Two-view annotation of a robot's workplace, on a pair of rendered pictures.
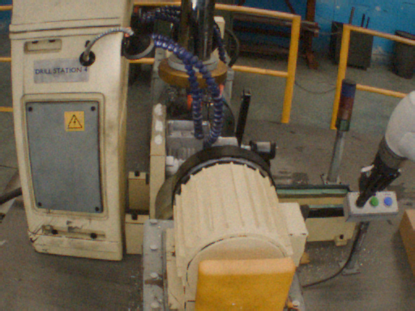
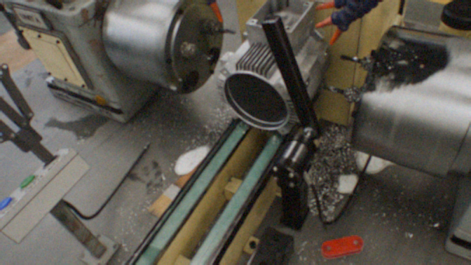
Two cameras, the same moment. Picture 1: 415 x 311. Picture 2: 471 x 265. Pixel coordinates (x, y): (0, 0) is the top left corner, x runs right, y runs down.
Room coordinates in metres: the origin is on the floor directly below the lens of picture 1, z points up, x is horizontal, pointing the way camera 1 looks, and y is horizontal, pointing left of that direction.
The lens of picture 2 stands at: (1.65, -0.51, 1.55)
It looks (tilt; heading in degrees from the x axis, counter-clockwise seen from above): 48 degrees down; 133
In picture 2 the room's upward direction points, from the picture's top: 10 degrees counter-clockwise
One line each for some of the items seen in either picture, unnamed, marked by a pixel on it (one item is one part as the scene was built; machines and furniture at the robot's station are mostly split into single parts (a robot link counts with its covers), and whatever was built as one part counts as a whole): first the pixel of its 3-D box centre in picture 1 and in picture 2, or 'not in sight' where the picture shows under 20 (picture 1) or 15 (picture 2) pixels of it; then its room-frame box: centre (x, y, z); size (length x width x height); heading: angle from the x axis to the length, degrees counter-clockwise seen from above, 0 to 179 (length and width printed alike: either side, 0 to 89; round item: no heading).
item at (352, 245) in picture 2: not in sight; (341, 247); (1.55, -0.18, 0.81); 0.09 x 0.03 x 0.02; 45
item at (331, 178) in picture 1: (340, 132); not in sight; (1.64, -0.48, 1.01); 0.08 x 0.08 x 0.42; 7
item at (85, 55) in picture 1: (113, 47); not in sight; (1.02, 0.22, 1.46); 0.18 x 0.11 x 0.13; 97
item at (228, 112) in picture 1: (194, 112); (437, 105); (1.61, 0.06, 1.04); 0.41 x 0.25 x 0.25; 7
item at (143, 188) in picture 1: (144, 181); (303, 49); (1.26, 0.17, 0.97); 0.30 x 0.11 x 0.34; 7
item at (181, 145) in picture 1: (187, 140); (281, 27); (1.27, 0.06, 1.11); 0.12 x 0.11 x 0.07; 97
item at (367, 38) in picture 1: (352, 36); not in sight; (5.84, -1.70, 0.41); 0.52 x 0.47 x 0.82; 88
